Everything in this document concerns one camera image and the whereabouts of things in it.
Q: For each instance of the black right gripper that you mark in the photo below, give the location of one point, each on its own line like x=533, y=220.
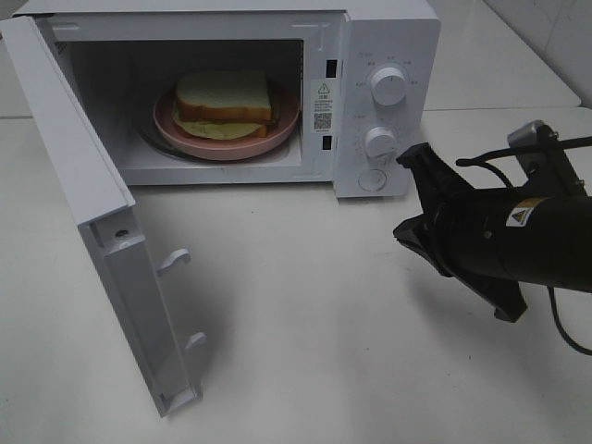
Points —
x=486, y=239

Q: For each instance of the round door release button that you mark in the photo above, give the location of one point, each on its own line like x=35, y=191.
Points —
x=372, y=180

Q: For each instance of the pink round plate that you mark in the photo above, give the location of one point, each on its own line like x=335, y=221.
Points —
x=286, y=103

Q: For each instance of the white bread sandwich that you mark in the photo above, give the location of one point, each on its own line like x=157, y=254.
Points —
x=224, y=105

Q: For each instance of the white microwave door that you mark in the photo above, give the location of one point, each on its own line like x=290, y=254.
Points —
x=102, y=207

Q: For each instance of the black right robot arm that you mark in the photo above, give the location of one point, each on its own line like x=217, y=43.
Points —
x=572, y=241

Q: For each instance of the white microwave oven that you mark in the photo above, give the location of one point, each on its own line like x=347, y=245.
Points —
x=122, y=56

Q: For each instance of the glass microwave turntable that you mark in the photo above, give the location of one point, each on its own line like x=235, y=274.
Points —
x=289, y=152

